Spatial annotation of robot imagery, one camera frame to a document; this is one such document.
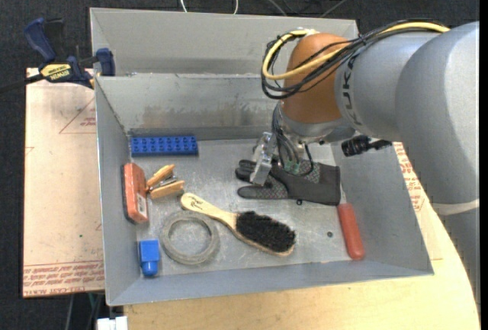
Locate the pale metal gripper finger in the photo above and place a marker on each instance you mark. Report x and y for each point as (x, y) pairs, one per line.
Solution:
(262, 170)
(268, 143)

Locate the grey metal bin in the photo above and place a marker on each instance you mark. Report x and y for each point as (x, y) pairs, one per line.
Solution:
(228, 54)

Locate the wooden brush with black bristles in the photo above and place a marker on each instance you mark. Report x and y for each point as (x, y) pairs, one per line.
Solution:
(263, 232)

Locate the brown cardboard board red print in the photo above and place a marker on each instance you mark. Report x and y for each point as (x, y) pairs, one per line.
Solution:
(61, 187)

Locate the black patterned glove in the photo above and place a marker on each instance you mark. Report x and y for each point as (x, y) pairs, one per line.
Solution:
(316, 185)

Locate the red-orange rounded stick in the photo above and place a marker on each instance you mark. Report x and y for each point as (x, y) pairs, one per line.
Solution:
(350, 231)

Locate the black cylinder on white bracket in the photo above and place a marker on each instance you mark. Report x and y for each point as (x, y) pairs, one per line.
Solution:
(356, 146)

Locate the orange flat block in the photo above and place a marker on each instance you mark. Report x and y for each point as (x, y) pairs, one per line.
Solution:
(134, 193)

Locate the small blue plastic block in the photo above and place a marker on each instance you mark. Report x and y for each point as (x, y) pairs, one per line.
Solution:
(148, 254)

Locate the blue studded building block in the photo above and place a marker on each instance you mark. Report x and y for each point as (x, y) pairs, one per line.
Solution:
(164, 146)

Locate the wooden clip with metal spring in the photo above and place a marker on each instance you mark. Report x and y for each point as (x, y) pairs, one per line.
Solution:
(167, 189)

